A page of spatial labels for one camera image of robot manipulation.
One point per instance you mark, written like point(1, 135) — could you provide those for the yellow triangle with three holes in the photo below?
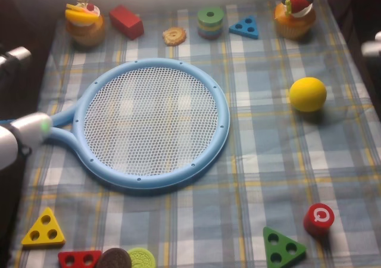
point(44, 229)

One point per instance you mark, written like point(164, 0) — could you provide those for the yellow ball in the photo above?
point(308, 94)

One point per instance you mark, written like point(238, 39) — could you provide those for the red wooden block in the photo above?
point(126, 22)

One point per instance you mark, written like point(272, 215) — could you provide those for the green sandwich cookie toy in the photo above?
point(143, 259)

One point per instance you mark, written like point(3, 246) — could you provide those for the tan toy biscuit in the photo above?
point(174, 36)

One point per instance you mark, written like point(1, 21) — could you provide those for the toy cupcake with strawberries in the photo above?
point(294, 21)

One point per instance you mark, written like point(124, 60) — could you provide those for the red triangle with holes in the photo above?
point(78, 260)

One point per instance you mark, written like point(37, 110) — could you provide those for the stacked rings with green top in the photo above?
point(210, 22)

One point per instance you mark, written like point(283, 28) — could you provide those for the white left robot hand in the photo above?
point(16, 58)

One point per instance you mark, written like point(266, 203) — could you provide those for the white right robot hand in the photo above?
point(372, 46)

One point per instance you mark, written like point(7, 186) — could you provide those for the toy cupcake with orange slices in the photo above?
point(86, 26)

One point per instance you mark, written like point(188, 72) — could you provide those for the blue plaid tablecloth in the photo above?
point(262, 149)

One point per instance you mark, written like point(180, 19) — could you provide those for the green triangle with three holes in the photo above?
point(281, 248)

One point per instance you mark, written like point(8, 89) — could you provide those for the chocolate sandwich cookie toy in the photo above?
point(114, 259)

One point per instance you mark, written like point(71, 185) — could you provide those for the red cylinder with white mark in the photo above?
point(318, 220)

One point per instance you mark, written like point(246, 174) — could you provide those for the light blue toy racket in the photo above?
point(154, 125)

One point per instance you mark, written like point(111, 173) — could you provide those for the blue triangle with three holes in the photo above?
point(244, 31)

